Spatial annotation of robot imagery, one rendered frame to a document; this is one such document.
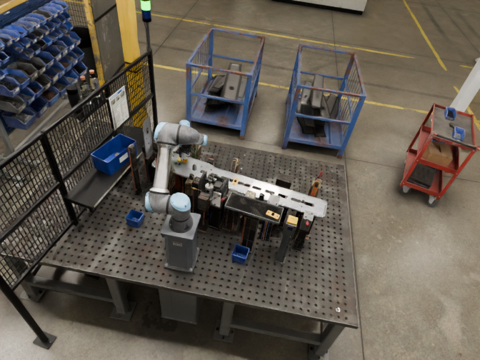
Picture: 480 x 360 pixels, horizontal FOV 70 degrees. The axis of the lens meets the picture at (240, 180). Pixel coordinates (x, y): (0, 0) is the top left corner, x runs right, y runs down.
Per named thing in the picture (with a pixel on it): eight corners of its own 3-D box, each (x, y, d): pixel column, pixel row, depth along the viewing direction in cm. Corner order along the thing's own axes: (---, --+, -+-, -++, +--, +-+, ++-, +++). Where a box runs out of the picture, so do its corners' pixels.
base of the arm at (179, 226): (189, 235, 211) (189, 225, 204) (166, 230, 212) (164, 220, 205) (196, 216, 222) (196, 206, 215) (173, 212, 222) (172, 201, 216)
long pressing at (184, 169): (328, 199, 261) (328, 198, 260) (324, 221, 245) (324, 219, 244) (163, 149, 282) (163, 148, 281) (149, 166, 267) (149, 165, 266)
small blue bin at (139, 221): (145, 220, 265) (144, 212, 259) (138, 229, 258) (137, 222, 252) (133, 216, 267) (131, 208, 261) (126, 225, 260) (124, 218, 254)
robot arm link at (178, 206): (188, 222, 205) (188, 207, 196) (166, 218, 206) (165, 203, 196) (192, 207, 214) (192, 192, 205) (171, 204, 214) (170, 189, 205)
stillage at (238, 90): (208, 86, 555) (210, 26, 488) (256, 95, 550) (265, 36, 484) (186, 128, 469) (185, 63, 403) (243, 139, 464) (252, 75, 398)
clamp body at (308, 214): (305, 241, 266) (316, 211, 241) (302, 253, 258) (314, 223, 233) (293, 238, 267) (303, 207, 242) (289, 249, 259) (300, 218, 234)
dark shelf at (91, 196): (157, 136, 293) (157, 133, 290) (93, 210, 230) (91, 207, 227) (134, 128, 296) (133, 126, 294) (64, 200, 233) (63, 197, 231)
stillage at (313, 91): (286, 102, 544) (298, 43, 478) (336, 110, 541) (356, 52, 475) (281, 148, 458) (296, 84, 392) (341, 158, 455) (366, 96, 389)
